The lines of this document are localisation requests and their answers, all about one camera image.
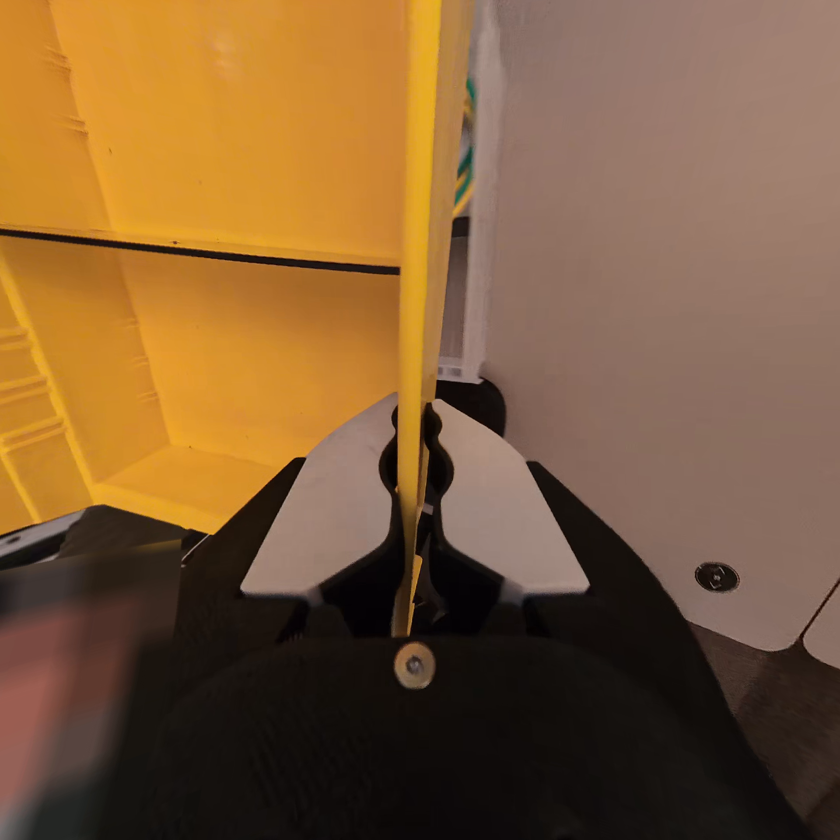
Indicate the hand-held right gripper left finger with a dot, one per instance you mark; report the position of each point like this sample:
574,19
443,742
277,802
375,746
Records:
315,518

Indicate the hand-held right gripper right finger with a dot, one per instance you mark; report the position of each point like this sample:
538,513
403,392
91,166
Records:
512,518

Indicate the yellow plastic bin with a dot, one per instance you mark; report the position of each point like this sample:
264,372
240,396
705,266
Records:
229,131

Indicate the round table grommet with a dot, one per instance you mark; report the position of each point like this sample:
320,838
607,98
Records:
716,577

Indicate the black bin divider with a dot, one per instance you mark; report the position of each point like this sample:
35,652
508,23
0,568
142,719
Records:
197,250

